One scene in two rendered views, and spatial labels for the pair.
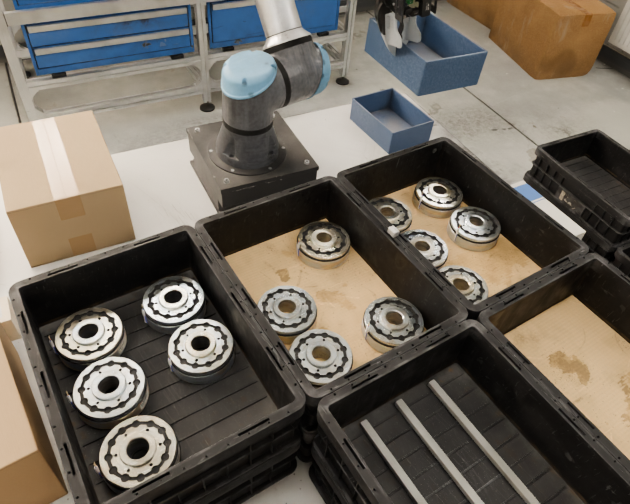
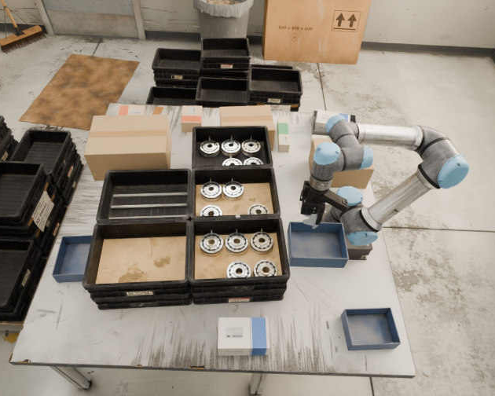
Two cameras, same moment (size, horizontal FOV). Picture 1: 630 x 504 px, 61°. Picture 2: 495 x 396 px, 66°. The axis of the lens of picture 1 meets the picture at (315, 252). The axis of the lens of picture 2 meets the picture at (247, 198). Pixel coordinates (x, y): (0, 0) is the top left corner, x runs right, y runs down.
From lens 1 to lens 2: 1.69 m
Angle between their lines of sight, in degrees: 69
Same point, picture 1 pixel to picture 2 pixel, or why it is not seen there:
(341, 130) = (372, 301)
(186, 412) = (217, 161)
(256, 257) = (264, 196)
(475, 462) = (158, 213)
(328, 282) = (241, 210)
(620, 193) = not seen: outside the picture
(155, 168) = not seen: hidden behind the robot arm
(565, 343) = (170, 268)
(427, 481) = (163, 200)
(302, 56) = (355, 218)
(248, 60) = (353, 194)
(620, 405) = (140, 265)
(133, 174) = not seen: hidden behind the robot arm
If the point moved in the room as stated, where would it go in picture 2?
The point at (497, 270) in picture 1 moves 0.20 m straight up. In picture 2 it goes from (214, 270) to (213, 245)
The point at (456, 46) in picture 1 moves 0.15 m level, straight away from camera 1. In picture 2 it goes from (313, 260) to (348, 289)
